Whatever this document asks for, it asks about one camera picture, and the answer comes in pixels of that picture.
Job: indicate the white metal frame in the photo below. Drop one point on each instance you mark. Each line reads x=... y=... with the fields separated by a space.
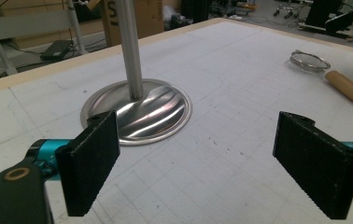
x=25 y=25

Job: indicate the brown cardboard box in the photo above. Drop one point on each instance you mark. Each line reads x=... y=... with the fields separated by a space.
x=149 y=18

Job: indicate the office chair wheel base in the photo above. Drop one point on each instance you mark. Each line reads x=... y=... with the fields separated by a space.
x=286 y=9

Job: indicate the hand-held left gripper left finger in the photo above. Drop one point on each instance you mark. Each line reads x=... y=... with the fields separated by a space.
x=87 y=168

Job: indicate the white grid mat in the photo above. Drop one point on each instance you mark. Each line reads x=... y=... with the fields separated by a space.
x=227 y=93

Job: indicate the metal utensil stand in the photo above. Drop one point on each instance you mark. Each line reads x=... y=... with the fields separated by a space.
x=131 y=46

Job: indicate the flat black device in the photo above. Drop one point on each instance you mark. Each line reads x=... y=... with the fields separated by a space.
x=56 y=50

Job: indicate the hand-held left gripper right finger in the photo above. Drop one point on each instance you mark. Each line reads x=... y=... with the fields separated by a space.
x=321 y=168

